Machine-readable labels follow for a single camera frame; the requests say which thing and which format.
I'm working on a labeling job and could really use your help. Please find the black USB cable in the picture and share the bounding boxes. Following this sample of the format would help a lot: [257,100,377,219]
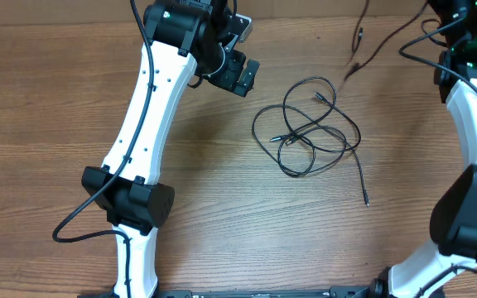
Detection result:
[251,103,349,179]
[343,0,430,82]
[282,76,370,208]

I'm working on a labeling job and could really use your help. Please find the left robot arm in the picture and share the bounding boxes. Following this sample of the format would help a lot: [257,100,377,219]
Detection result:
[81,1,259,297]

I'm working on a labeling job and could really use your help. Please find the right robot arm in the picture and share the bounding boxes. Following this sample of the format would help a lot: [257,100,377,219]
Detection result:
[355,1,477,297]

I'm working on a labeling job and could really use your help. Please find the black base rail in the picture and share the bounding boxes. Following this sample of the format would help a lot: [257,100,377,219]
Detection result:
[76,284,388,298]

